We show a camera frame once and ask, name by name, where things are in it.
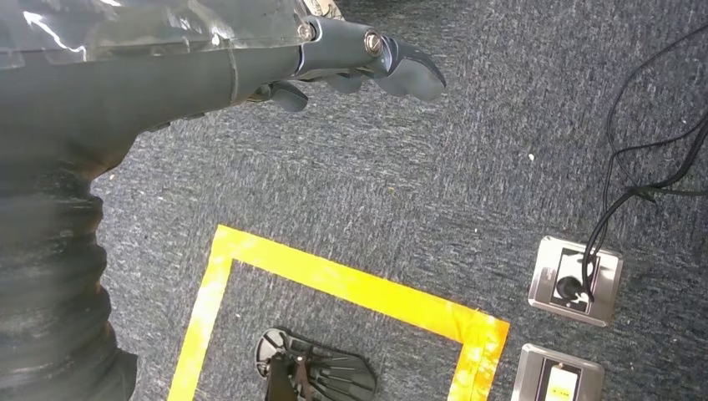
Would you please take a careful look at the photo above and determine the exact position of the silver floor socket with plug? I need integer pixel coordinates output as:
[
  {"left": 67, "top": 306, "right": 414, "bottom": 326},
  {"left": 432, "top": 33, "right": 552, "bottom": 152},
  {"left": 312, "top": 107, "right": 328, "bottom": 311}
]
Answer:
[{"left": 527, "top": 236, "right": 625, "bottom": 328}]

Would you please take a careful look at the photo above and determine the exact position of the yellow floor tape outline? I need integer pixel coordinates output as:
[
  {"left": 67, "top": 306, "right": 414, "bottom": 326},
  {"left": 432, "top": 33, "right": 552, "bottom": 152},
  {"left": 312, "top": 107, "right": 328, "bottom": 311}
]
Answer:
[{"left": 166, "top": 224, "right": 511, "bottom": 401}]

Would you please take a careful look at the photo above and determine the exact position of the thin black cable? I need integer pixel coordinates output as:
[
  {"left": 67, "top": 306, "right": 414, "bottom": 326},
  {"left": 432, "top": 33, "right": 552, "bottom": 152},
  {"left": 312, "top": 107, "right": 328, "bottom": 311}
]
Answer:
[{"left": 605, "top": 22, "right": 708, "bottom": 192}]

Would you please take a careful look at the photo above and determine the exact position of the silver floor socket yellow label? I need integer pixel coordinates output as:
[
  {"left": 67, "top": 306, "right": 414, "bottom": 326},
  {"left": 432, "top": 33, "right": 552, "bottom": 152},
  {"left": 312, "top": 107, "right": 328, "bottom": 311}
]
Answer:
[{"left": 509, "top": 343, "right": 605, "bottom": 401}]

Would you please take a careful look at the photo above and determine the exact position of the thick black power cable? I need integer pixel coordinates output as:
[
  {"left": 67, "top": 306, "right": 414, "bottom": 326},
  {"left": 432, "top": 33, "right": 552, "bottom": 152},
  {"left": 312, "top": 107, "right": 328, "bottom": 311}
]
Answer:
[{"left": 554, "top": 113, "right": 708, "bottom": 304}]

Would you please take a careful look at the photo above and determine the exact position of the black ribbed robot foot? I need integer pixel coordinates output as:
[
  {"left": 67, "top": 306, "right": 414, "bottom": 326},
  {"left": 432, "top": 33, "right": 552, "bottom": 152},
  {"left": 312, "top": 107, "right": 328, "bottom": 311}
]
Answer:
[{"left": 254, "top": 327, "right": 378, "bottom": 401}]

